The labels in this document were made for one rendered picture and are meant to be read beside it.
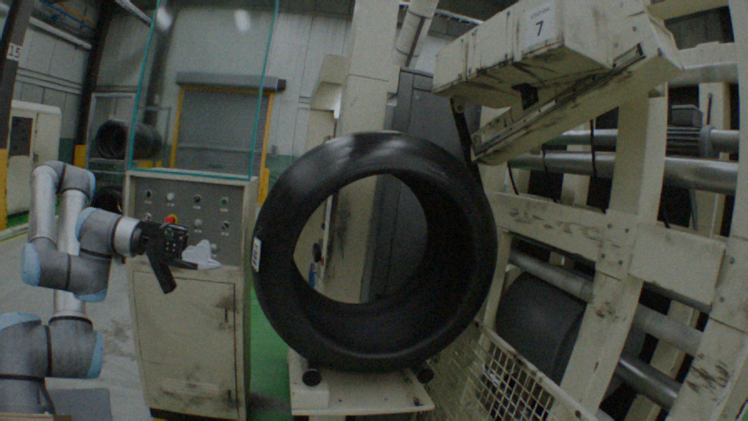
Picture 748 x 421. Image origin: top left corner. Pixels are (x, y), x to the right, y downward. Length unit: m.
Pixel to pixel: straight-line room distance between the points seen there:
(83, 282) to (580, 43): 1.11
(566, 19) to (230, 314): 1.53
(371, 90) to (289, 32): 9.53
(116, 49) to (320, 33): 6.48
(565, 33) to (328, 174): 0.50
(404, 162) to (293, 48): 9.79
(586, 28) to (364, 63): 0.68
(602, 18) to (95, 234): 1.15
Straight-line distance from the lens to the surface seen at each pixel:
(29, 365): 1.08
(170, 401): 1.95
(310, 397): 0.88
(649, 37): 0.71
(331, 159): 0.69
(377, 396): 0.98
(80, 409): 1.27
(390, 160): 0.70
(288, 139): 9.88
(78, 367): 1.12
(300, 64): 10.27
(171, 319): 1.68
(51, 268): 0.89
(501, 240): 1.25
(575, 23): 0.68
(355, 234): 1.10
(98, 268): 0.91
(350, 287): 1.15
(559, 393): 0.79
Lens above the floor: 1.39
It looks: 7 degrees down
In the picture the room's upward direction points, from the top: 7 degrees clockwise
